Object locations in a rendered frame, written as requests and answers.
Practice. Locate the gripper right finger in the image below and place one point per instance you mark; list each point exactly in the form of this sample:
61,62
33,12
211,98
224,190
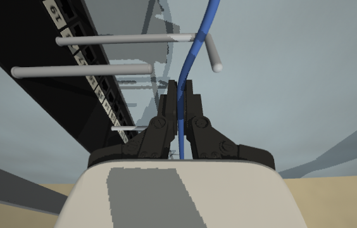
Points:
209,144

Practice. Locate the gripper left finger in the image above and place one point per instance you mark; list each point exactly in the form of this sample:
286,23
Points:
154,141

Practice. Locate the blue cable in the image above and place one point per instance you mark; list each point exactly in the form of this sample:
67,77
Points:
196,45

